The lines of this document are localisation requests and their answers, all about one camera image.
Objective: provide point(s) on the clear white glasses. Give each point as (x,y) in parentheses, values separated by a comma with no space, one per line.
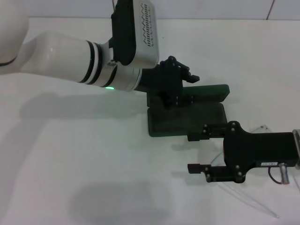
(262,127)

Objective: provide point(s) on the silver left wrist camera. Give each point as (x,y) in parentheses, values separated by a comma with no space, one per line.
(140,35)

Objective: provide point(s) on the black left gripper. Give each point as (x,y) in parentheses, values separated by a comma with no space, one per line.
(161,79)

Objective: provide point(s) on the right gripper silver connector plug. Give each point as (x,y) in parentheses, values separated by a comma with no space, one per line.
(283,173)

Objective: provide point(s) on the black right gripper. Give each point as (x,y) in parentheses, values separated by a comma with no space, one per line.
(257,150)

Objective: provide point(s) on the green glasses case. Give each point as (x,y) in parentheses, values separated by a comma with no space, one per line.
(187,119)

